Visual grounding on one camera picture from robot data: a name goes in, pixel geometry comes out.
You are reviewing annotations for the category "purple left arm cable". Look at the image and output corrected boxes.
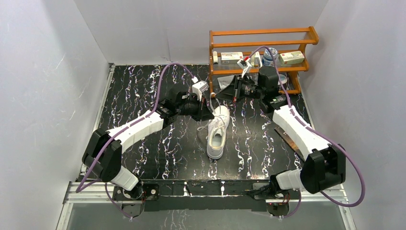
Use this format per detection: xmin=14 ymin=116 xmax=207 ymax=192
xmin=75 ymin=62 xmax=199 ymax=219

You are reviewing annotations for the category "white box on left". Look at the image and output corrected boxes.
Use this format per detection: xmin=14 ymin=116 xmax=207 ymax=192
xmin=219 ymin=52 xmax=244 ymax=65

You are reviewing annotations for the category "white flat packet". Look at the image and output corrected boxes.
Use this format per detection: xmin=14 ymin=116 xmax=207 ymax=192
xmin=217 ymin=75 xmax=234 ymax=90

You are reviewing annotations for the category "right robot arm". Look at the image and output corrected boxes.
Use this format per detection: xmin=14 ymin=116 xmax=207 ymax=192
xmin=215 ymin=66 xmax=346 ymax=198

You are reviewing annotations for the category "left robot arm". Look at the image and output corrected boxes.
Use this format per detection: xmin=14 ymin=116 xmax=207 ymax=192
xmin=82 ymin=81 xmax=214 ymax=199

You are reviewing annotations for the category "white shoelace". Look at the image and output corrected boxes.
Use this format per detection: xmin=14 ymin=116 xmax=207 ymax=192
xmin=196 ymin=92 xmax=226 ymax=134

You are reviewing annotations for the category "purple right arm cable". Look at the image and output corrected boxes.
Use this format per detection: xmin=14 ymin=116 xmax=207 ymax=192
xmin=247 ymin=46 xmax=366 ymax=207

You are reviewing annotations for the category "beige clip item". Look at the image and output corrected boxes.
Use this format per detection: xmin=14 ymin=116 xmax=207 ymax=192
xmin=251 ymin=51 xmax=262 ymax=68

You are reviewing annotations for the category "white sneaker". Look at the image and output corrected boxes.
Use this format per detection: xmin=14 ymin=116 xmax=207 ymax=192
xmin=207 ymin=105 xmax=230 ymax=160

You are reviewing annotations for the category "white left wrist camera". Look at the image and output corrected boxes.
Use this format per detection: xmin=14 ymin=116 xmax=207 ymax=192
xmin=192 ymin=80 xmax=209 ymax=101

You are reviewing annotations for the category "white box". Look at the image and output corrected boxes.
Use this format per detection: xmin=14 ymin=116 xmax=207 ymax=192
xmin=278 ymin=50 xmax=305 ymax=66
xmin=219 ymin=52 xmax=244 ymax=65

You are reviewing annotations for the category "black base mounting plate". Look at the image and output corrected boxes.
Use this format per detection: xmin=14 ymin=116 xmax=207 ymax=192
xmin=113 ymin=179 xmax=299 ymax=216

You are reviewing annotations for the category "dark book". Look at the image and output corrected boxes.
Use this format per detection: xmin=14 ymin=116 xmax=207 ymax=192
xmin=274 ymin=126 xmax=305 ymax=162

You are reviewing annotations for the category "white box on right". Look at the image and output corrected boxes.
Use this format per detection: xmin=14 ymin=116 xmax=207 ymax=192
xmin=278 ymin=50 xmax=305 ymax=66

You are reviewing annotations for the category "orange wooden shelf rack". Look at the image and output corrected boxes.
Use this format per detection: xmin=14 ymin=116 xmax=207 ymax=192
xmin=209 ymin=26 xmax=319 ymax=94

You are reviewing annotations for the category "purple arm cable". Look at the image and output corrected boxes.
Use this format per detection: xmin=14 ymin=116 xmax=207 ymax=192
xmin=247 ymin=46 xmax=366 ymax=207
xmin=75 ymin=62 xmax=199 ymax=219

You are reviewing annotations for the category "aluminium rail frame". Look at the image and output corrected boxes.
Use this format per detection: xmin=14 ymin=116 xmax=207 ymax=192
xmin=57 ymin=182 xmax=356 ymax=230

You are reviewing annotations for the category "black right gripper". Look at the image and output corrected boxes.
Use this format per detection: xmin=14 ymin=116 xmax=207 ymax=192
xmin=215 ymin=74 xmax=265 ymax=103

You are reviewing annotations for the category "blue oval package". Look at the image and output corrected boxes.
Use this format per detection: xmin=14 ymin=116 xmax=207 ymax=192
xmin=279 ymin=74 xmax=288 ymax=88

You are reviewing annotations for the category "blue white round jar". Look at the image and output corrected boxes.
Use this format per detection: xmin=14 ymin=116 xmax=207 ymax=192
xmin=262 ymin=47 xmax=278 ymax=66

